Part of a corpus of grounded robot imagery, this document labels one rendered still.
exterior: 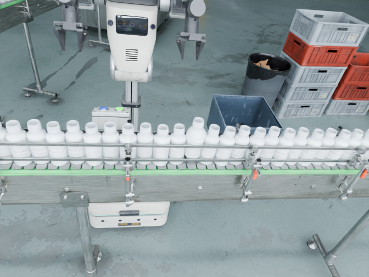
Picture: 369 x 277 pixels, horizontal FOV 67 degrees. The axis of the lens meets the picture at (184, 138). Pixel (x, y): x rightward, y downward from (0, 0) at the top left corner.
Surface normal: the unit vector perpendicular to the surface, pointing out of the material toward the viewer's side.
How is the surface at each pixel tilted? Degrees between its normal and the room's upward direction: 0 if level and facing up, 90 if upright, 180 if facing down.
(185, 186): 90
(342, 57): 90
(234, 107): 90
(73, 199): 90
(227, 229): 0
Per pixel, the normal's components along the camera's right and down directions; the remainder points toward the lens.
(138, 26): 0.12, 0.65
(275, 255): 0.13, -0.76
